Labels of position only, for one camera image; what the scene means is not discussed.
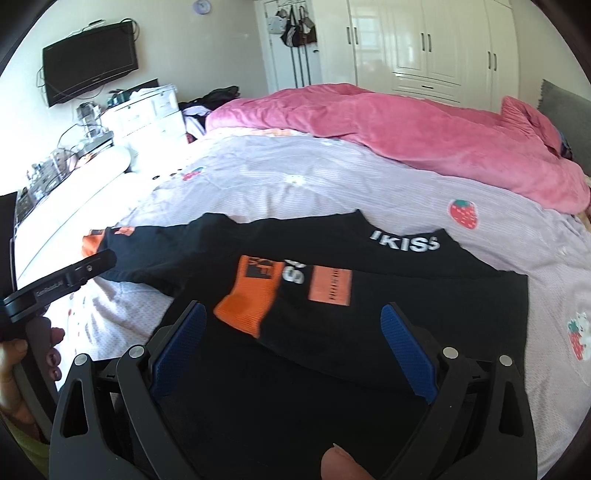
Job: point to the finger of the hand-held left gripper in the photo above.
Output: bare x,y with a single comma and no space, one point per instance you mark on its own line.
92,266

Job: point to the white door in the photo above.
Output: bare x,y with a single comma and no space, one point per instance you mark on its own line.
277,69

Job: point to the grey padded headboard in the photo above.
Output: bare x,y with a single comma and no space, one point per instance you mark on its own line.
565,106

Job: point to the white drawer cabinet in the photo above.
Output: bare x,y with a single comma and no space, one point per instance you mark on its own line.
138,120

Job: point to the dark printed pillow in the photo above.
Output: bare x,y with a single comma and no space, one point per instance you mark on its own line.
564,146

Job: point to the white hanging bag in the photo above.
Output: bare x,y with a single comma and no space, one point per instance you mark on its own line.
277,24

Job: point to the black wall television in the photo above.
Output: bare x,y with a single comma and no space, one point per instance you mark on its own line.
87,62

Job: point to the dark clothes pile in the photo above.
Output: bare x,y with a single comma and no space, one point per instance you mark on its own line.
207,104

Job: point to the yellow-green garment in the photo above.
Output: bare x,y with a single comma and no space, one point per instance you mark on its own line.
27,454

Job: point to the person's right hand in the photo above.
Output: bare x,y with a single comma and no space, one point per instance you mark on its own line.
341,464

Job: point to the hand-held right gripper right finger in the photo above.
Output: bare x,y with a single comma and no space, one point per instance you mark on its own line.
406,346

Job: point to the white wardrobe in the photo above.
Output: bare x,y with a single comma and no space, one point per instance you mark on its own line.
415,46

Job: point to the lilac strawberry print bedsheet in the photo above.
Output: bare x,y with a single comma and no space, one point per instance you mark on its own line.
323,184

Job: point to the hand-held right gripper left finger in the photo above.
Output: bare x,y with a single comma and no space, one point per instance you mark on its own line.
182,341

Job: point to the cluttered side desk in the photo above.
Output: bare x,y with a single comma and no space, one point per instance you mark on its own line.
69,157

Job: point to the white padded bed frame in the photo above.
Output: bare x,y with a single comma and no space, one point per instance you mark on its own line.
92,184

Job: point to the black hanging handbag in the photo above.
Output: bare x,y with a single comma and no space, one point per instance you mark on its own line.
291,34

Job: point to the person's left hand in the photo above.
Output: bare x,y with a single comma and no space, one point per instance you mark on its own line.
9,378

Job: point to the pink fleece blanket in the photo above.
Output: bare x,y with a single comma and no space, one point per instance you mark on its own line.
392,124

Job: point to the purple wall clock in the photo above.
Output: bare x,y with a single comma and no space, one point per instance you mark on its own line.
202,5

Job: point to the black sweater with orange cuffs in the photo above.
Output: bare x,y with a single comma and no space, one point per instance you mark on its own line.
369,258

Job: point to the brown hanging handbag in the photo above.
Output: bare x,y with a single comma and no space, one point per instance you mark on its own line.
308,30

